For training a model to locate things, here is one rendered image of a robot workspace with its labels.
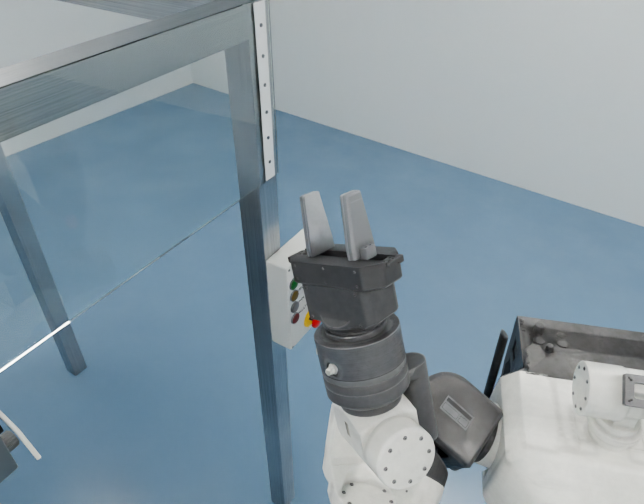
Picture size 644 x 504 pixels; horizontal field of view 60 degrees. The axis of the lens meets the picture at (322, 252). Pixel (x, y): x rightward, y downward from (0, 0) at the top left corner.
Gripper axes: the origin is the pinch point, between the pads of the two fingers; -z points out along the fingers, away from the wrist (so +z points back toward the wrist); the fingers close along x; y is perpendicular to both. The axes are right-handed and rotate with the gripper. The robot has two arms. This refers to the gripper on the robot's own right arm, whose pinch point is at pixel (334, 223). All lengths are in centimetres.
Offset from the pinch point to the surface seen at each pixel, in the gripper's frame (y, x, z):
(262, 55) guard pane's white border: -33, -42, -20
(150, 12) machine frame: -25, -62, -32
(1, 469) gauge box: 25, -59, 34
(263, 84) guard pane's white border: -33, -44, -15
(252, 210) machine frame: -34, -57, 9
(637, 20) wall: -292, -53, -12
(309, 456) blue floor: -70, -108, 117
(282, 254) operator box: -40, -58, 21
